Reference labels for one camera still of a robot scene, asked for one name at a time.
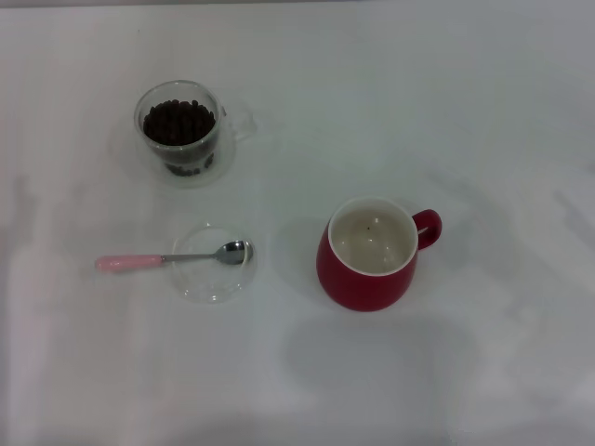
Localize small clear glass dish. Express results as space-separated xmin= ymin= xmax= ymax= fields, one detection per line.
xmin=170 ymin=221 xmax=259 ymax=306

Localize red ceramic mug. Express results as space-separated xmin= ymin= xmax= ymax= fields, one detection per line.
xmin=315 ymin=195 xmax=443 ymax=313

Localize pink-handled metal spoon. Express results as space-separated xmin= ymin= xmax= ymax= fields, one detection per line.
xmin=94 ymin=239 xmax=256 ymax=274

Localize coffee bean pile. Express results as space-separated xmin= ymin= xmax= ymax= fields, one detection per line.
xmin=141 ymin=98 xmax=218 ymax=178

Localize white tablecloth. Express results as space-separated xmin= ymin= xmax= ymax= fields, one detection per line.
xmin=0 ymin=0 xmax=595 ymax=446

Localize double-wall glass cup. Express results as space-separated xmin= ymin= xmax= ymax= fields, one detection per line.
xmin=133 ymin=79 xmax=259 ymax=190

